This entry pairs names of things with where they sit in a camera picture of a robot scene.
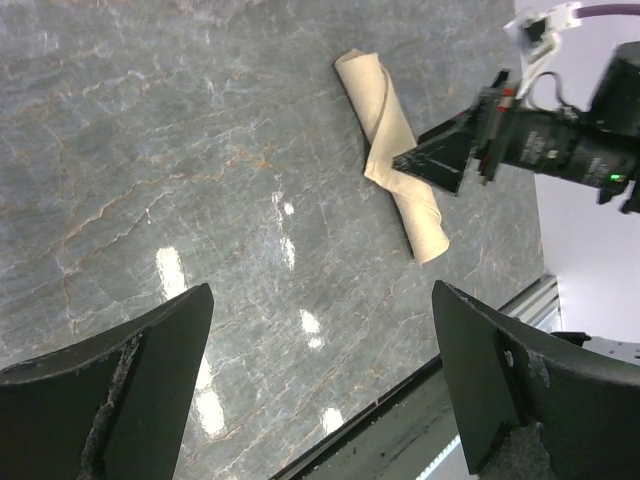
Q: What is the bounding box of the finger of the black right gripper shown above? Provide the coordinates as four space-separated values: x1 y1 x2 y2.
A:
417 107 479 145
392 134 472 195

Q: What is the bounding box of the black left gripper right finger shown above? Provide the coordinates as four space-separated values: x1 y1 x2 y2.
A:
432 281 639 479

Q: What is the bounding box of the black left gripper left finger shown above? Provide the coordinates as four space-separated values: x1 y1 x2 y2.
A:
1 284 214 479

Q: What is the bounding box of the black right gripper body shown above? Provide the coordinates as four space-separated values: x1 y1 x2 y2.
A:
472 42 639 214

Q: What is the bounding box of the beige cloth napkin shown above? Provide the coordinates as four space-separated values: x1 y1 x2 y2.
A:
334 49 449 264

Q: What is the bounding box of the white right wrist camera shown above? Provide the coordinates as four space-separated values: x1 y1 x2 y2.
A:
503 2 582 69

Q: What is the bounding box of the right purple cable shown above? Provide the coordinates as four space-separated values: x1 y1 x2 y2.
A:
574 2 640 18

